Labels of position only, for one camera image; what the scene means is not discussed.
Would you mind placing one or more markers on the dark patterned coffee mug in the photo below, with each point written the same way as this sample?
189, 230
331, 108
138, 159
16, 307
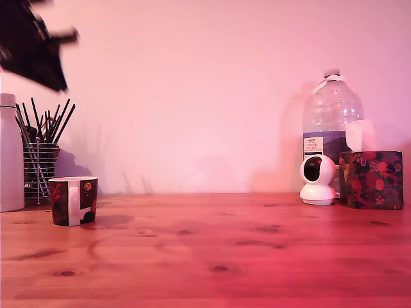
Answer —
59, 202

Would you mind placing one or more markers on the thin black stick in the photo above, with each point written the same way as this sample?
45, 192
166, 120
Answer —
61, 119
65, 122
23, 123
36, 117
54, 121
27, 115

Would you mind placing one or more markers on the tall white bottle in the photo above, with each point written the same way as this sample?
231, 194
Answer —
11, 160

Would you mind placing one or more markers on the large clear water bottle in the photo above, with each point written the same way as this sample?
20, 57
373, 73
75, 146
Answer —
326, 112

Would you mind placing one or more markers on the white tissue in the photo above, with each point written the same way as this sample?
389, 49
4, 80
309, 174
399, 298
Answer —
358, 135

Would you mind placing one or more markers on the floral tissue box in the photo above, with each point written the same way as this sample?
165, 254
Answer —
374, 179

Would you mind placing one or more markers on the small white round camera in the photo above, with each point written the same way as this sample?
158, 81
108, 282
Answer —
318, 190

